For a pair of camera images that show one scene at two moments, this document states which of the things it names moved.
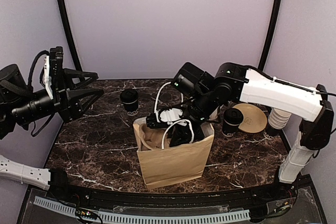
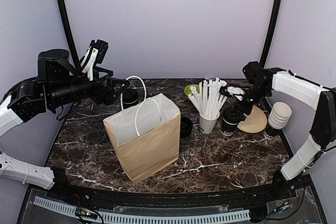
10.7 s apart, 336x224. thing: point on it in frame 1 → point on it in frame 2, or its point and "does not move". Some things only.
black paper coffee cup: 132,109 → 128,102
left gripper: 66,102 → 108,97
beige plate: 254,119 does not move
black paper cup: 229,130 does not move
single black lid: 233,116 does not move
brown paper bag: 163,167 → 147,136
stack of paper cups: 278,119 does not move
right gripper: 179,132 → 248,110
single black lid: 128,96 does not move
